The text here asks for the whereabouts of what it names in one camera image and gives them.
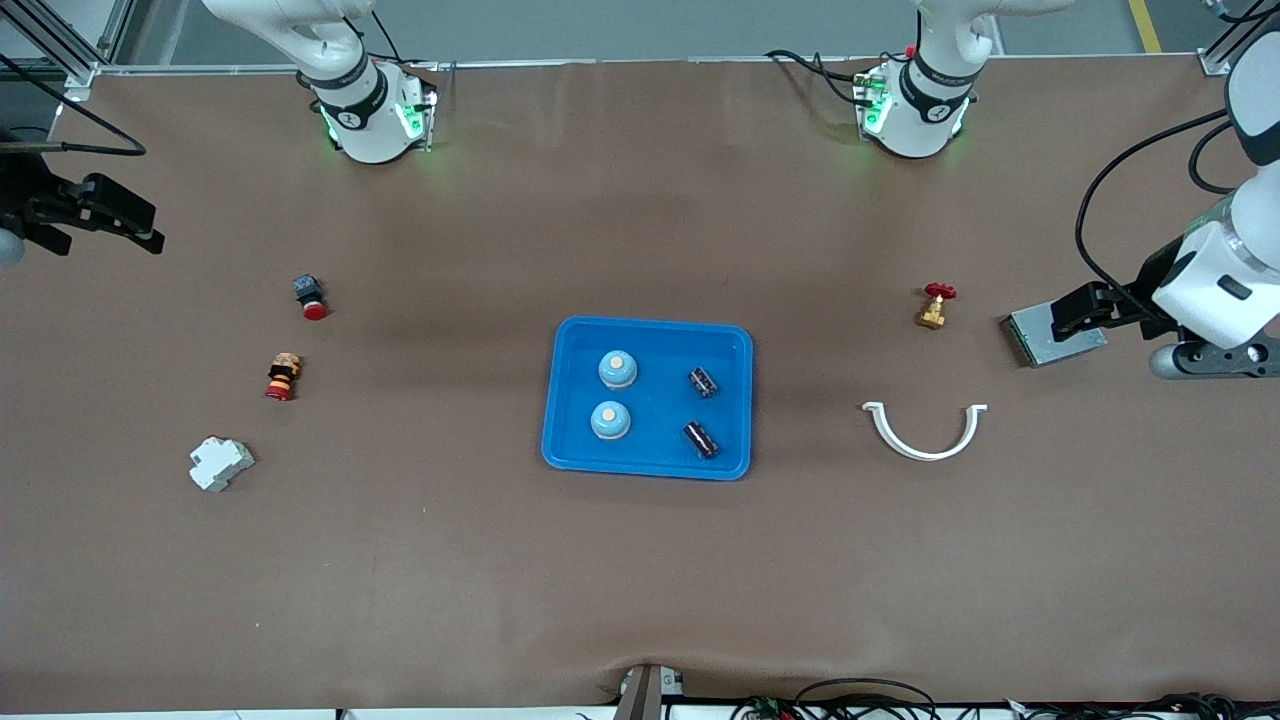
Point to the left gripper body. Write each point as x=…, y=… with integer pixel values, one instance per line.
x=1152, y=281

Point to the white half-round pipe clamp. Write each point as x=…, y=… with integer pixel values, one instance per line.
x=925, y=455

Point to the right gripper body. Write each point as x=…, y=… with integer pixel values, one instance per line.
x=22, y=193

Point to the light blue call bell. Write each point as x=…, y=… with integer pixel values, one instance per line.
x=618, y=370
x=610, y=421

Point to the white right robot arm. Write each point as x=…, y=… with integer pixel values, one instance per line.
x=365, y=120

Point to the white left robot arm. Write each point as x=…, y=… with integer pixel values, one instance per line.
x=935, y=110

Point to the dark brown electrolytic capacitor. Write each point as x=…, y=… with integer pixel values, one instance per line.
x=702, y=382
x=701, y=440

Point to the black switch red mushroom button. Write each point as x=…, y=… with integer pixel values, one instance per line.
x=310, y=297

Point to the silver metal power supply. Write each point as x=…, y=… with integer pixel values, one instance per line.
x=1030, y=345

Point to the brass valve red handwheel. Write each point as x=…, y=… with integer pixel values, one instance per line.
x=934, y=312

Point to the red yellow black push button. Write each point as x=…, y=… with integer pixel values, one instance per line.
x=283, y=376

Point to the white circuit breaker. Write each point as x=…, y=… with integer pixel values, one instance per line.
x=220, y=463

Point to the blue plastic tray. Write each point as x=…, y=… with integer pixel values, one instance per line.
x=650, y=400

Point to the brown table mat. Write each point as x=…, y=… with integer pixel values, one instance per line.
x=640, y=580

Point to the aluminium frame rail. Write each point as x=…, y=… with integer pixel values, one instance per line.
x=60, y=40
x=1235, y=35

